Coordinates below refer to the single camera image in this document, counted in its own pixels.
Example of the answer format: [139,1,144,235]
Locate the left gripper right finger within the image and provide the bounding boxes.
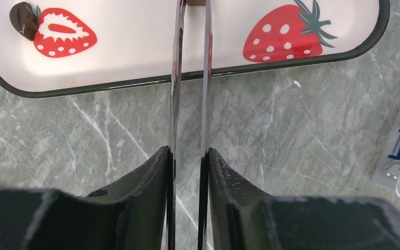
[209,148,400,249]

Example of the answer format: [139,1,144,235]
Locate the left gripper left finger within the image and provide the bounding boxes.
[0,146,169,249]

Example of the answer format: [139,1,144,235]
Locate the metal tongs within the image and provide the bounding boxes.
[166,1,213,249]

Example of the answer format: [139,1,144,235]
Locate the brown block chocolate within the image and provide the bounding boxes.
[186,0,206,6]

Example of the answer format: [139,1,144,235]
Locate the dark chocolate piece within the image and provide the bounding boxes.
[9,2,39,41]

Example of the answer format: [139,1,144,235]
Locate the white strawberry tray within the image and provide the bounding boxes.
[0,1,390,98]

